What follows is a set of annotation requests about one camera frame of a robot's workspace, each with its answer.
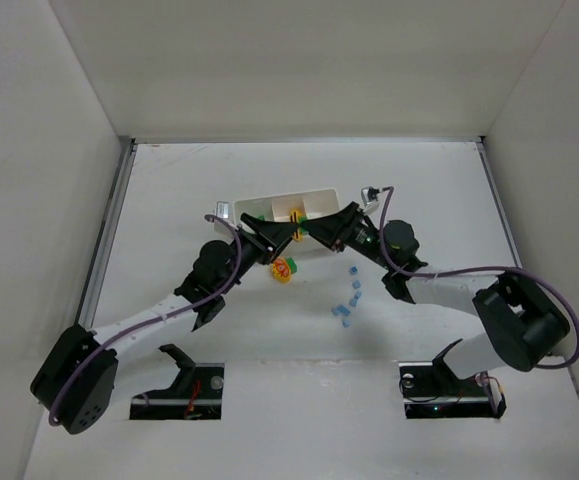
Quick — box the green yellow lego stack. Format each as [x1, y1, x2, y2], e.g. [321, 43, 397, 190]
[289, 208, 307, 242]

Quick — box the yellow oval printed lego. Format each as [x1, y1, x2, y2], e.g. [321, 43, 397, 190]
[270, 257, 297, 284]

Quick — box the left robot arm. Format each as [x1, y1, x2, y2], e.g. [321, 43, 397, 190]
[30, 214, 299, 435]

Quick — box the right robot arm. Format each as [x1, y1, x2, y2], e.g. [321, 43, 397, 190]
[301, 203, 579, 379]

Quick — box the white three-compartment container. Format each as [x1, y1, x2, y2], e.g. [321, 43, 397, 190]
[226, 189, 341, 259]

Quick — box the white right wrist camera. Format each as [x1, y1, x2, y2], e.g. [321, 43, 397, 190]
[361, 186, 382, 212]

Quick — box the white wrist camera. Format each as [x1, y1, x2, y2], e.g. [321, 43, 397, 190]
[361, 186, 382, 212]
[215, 201, 231, 220]

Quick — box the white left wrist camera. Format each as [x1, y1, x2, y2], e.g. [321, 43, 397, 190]
[215, 201, 231, 220]

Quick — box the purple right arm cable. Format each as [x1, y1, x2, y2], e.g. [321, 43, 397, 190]
[373, 185, 579, 370]

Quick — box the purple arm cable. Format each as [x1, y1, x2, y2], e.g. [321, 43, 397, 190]
[373, 185, 579, 370]
[47, 214, 243, 427]

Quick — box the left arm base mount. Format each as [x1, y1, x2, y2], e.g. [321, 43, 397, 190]
[129, 344, 225, 421]

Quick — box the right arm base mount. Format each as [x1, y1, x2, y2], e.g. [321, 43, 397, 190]
[398, 340, 507, 420]

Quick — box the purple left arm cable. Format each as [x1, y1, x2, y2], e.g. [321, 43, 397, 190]
[47, 214, 243, 427]

